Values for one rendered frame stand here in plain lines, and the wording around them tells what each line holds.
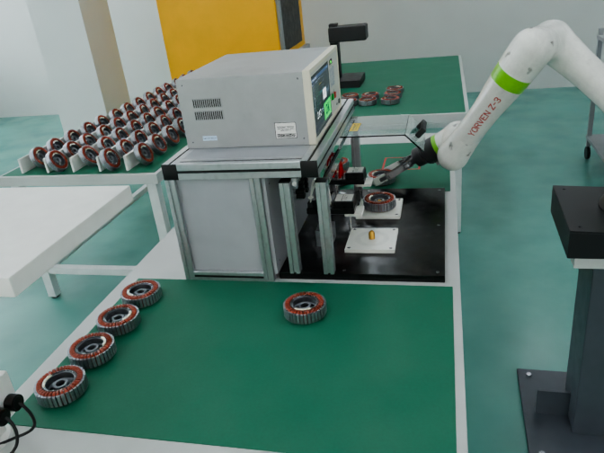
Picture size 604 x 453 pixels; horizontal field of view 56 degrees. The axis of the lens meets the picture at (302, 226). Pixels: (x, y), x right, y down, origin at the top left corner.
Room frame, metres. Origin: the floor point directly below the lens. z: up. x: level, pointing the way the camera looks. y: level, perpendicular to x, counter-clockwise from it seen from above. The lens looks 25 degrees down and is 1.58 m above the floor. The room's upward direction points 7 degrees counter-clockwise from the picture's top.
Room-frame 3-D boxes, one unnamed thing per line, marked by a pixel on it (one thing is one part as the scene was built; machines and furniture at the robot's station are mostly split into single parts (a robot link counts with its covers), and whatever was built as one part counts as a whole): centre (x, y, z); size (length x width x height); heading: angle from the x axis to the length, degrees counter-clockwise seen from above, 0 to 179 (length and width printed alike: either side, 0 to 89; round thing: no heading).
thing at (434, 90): (4.03, -0.69, 0.38); 1.85 x 1.10 x 0.75; 164
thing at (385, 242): (1.57, -0.21, 0.78); 0.15 x 0.15 x 0.01; 74
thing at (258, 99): (1.79, 0.06, 1.22); 0.44 x 0.39 x 0.20; 164
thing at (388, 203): (1.80, -0.28, 0.80); 0.11 x 0.11 x 0.04
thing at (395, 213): (1.80, -0.28, 0.78); 0.15 x 0.15 x 0.01; 74
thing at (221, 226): (1.48, 0.23, 0.91); 0.28 x 0.03 x 0.32; 74
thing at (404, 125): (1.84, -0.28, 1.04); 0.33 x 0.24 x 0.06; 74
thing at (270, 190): (1.76, 0.00, 0.92); 0.66 x 0.01 x 0.30; 164
